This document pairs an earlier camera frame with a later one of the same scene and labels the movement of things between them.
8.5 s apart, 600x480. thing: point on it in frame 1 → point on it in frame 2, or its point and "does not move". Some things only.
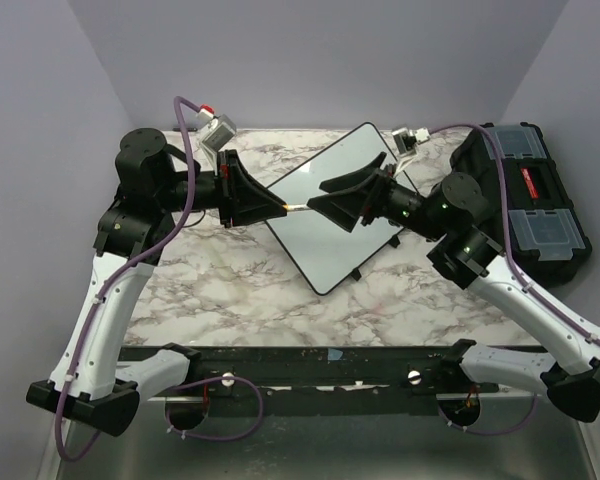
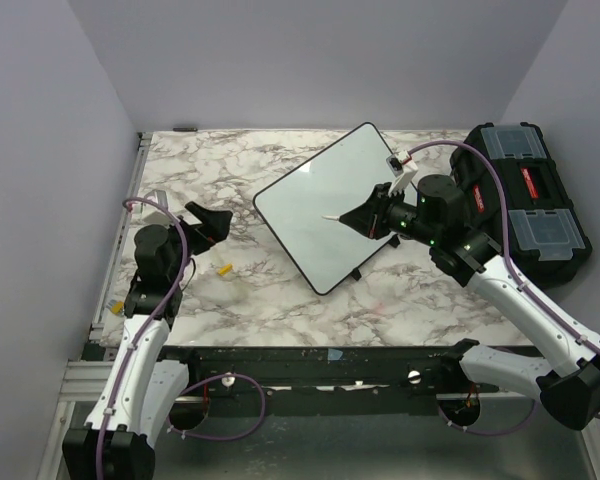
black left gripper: x=241 y=195 → x=216 y=226
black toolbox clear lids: x=547 y=240 does not move
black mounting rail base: x=324 y=381 does not move
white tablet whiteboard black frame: x=322 y=252 does not move
